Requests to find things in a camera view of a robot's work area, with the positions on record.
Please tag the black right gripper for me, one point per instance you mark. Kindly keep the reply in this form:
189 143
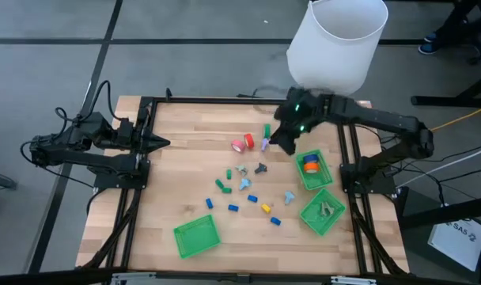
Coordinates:
304 112

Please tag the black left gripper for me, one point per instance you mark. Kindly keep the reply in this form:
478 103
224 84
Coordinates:
131 136

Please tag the lilac staple remover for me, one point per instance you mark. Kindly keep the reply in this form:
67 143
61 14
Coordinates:
265 144

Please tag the green tape roll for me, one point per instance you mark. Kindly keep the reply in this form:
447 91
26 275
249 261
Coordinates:
267 131

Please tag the blue tape roll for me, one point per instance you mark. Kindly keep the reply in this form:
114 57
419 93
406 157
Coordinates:
311 158

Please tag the red tape roll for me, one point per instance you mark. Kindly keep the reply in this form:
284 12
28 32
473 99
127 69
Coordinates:
251 139

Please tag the orange tape roll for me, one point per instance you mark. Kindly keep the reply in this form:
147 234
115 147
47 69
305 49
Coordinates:
311 168

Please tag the pink tape roll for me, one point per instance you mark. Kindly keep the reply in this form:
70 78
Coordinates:
242 143

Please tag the grey-green staple remover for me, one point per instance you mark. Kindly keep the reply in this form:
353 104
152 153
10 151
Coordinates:
242 170
324 208

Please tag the small green stapler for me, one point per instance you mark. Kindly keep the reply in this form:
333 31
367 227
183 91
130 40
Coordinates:
219 184
228 174
226 190

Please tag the small yellow stapler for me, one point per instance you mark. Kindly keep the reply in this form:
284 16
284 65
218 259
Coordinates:
266 208

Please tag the green plastic mesh basket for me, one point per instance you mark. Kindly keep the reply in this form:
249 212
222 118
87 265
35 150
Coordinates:
197 236
309 221
323 182

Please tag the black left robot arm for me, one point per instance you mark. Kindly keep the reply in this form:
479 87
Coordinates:
106 160

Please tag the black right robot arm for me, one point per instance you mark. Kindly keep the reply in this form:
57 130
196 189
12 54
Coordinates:
383 116

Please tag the white shade silver table lamp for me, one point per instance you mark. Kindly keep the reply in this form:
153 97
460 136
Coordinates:
335 47

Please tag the person's shoe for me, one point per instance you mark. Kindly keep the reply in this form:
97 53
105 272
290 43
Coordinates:
431 38
427 49

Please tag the black desk beam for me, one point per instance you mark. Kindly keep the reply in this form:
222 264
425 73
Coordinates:
442 213

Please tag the white printed paper sheet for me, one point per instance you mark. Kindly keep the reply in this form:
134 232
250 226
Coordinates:
456 245

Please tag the person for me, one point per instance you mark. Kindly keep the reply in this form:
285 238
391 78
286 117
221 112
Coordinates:
454 17

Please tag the black aluminium table frame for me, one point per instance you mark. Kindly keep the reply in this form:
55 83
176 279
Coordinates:
224 100

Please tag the silver camera mount bracket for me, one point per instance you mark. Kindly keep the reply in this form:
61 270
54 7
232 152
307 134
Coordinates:
353 280
129 278

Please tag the black desk leg frame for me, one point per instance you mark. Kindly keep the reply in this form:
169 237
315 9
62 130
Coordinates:
442 101

